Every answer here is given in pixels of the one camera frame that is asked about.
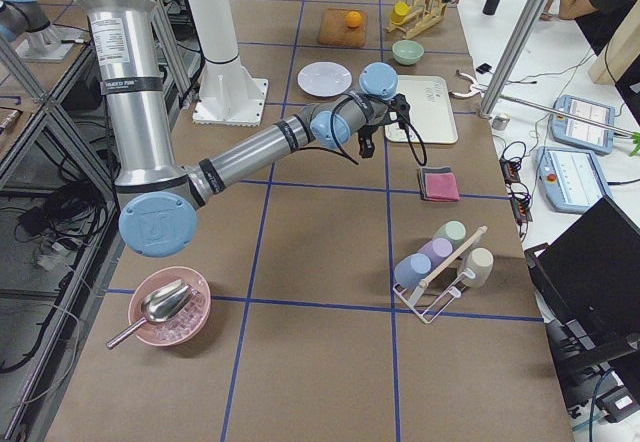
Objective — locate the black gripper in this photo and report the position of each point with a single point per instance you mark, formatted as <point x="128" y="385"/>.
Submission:
<point x="366" y="136"/>

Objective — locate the orange fruit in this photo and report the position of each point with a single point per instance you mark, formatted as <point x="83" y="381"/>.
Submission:
<point x="353" y="19"/>

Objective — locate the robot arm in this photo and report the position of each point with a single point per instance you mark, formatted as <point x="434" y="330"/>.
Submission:
<point x="158" y="197"/>

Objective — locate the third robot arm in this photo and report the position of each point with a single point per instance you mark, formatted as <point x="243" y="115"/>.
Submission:
<point x="44" y="41"/>

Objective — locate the cream bear tray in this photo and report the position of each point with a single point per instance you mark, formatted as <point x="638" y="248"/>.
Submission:
<point x="430" y="108"/>

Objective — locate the grey cloth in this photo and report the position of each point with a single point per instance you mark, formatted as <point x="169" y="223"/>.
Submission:
<point x="423" y="171"/>

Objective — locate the pink cloth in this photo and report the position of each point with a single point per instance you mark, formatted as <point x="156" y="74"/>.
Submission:
<point x="441" y="187"/>

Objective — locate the white ribbed plate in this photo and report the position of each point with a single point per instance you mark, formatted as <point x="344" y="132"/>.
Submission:
<point x="324" y="79"/>

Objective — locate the green bowl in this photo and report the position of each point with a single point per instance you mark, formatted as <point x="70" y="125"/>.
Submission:
<point x="407" y="52"/>

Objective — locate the wooden cutting board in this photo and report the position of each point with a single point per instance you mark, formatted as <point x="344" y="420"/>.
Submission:
<point x="334" y="32"/>

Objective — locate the green cup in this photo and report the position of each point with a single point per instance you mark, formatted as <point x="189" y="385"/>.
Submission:
<point x="454" y="231"/>

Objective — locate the purple cup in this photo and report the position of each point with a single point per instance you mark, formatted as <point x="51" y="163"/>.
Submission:
<point x="437" y="250"/>

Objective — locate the blue cup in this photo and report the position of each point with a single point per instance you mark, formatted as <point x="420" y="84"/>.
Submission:
<point x="411" y="270"/>

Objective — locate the wooden dish rack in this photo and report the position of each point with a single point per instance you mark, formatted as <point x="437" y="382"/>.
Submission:
<point x="424" y="14"/>

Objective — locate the wooden rack rod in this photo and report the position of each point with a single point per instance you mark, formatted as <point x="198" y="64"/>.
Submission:
<point x="470" y="242"/>

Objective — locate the yellow mug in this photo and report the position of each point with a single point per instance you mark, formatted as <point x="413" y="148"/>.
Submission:
<point x="399" y="13"/>

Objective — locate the beige cup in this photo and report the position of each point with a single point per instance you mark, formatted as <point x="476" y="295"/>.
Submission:
<point x="476" y="267"/>

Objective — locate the lower teach pendant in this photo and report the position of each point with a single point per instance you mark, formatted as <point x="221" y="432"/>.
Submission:
<point x="572" y="179"/>

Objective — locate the teach pendant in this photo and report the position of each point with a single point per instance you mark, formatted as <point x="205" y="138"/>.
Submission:
<point x="572" y="179"/>
<point x="580" y="134"/>

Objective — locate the upper teach pendant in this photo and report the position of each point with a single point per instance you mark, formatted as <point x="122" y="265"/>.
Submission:
<point x="580" y="134"/>

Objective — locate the black laptop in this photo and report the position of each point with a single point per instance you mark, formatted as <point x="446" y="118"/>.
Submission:
<point x="589" y="278"/>

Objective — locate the metal scoop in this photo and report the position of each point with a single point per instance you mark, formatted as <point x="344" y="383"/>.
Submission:
<point x="157" y="307"/>

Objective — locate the pink bowl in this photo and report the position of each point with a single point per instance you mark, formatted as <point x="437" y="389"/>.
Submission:
<point x="183" y="314"/>

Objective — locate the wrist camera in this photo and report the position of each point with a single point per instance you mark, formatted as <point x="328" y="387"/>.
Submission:
<point x="399" y="109"/>

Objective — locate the aluminium frame post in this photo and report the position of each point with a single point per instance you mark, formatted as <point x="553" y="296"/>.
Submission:
<point x="513" y="49"/>

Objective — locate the white wire cup rack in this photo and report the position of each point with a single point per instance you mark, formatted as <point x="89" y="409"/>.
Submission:
<point x="427" y="304"/>

